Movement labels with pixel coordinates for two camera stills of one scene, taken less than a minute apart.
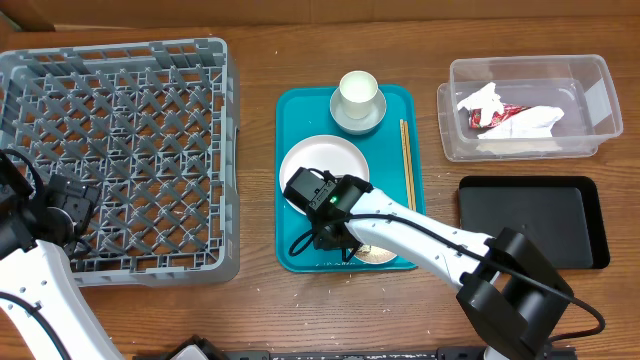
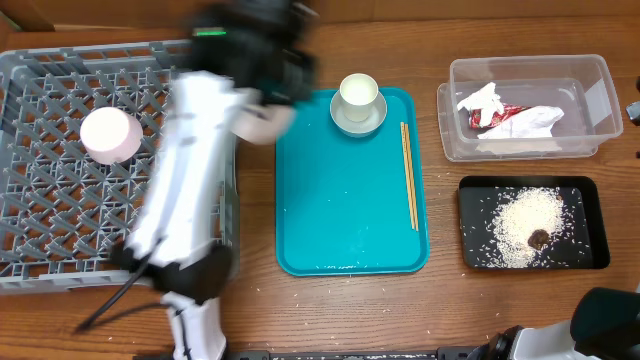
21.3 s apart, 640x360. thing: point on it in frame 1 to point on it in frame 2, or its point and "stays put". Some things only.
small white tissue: x=486 y=99 stays put
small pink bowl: x=374 y=255 to x=111 y=135
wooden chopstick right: x=410 y=166 stays put
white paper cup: x=358 y=89 stays put
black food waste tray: x=561 y=214 stays put
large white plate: x=331 y=153 to x=261 y=124
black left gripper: x=74 y=197 to x=297 y=61
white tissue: x=530 y=122 stays put
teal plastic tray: x=305 y=111 stays put
